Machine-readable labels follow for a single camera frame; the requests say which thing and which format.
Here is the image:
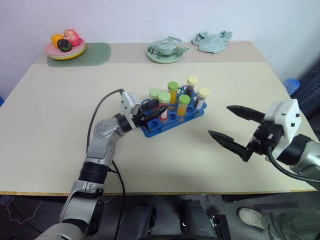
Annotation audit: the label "white shoe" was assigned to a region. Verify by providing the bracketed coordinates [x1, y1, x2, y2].
[237, 207, 266, 231]

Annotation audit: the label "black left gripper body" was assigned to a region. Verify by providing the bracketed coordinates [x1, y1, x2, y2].
[131, 102, 153, 134]

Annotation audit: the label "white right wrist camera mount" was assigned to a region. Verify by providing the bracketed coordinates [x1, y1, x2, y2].
[263, 98, 301, 156]

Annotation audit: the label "light green plate black marks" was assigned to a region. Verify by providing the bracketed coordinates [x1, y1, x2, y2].
[145, 42, 185, 64]

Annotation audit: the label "dark toy fruit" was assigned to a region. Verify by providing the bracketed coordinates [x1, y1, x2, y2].
[56, 38, 73, 53]

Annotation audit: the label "white floor cable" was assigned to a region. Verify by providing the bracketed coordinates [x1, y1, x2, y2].
[5, 196, 44, 224]

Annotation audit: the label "black floor cable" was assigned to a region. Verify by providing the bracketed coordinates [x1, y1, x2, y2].
[9, 206, 52, 227]

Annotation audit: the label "black ribbed object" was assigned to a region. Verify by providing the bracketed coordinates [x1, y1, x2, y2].
[289, 61, 320, 119]

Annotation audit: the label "red liquid tube green cap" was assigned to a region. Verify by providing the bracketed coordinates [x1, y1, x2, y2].
[149, 87, 162, 104]

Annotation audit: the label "yellow plate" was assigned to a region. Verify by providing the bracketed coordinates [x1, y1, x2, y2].
[49, 47, 87, 61]

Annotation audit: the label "orange toy fruit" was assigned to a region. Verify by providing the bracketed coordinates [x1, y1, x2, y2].
[50, 33, 65, 49]

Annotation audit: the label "grey green trouser leg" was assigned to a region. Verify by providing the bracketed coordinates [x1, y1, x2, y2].
[259, 209, 320, 240]

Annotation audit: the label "blue test tube rack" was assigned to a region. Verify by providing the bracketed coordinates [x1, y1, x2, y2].
[140, 84, 208, 139]

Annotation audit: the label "green placemat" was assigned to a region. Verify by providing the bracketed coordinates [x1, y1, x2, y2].
[46, 42, 113, 68]

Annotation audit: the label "blue container at right edge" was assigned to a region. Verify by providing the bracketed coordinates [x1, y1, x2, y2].
[282, 77, 301, 96]

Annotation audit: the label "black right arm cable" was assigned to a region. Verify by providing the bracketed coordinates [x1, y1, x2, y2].
[265, 144, 320, 184]

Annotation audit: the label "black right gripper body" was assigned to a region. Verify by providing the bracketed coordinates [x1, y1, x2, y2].
[240, 121, 282, 164]

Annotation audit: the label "green stacked plate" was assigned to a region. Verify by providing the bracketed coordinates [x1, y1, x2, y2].
[46, 42, 87, 59]

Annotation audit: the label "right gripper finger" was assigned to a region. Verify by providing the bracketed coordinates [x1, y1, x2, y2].
[207, 129, 247, 159]
[225, 104, 266, 124]

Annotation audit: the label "black box under table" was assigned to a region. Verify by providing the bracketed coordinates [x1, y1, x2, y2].
[209, 213, 231, 240]

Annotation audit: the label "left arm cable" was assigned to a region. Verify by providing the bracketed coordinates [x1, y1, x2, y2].
[85, 87, 126, 240]

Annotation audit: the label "black bar under table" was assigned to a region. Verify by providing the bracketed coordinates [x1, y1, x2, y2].
[222, 191, 299, 204]

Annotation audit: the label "pink tube green cap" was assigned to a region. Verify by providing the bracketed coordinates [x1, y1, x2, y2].
[157, 91, 172, 124]

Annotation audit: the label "dark rounded shape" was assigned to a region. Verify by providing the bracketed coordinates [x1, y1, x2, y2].
[124, 201, 158, 240]
[179, 198, 214, 236]

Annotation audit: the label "pink plate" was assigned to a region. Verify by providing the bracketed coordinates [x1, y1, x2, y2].
[44, 38, 86, 56]

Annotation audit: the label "dark liquid tube cream cap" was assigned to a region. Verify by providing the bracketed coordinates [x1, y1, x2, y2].
[185, 75, 199, 97]

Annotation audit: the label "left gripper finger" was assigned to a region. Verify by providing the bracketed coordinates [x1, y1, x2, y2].
[142, 99, 160, 111]
[144, 104, 169, 122]

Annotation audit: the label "brown tube cream cap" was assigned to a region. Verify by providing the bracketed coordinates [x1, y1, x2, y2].
[194, 87, 211, 111]

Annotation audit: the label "light green cloth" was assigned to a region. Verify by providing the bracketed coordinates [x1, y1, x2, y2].
[191, 30, 234, 55]

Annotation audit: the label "red toy fruit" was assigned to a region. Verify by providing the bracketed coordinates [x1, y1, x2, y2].
[62, 27, 82, 47]

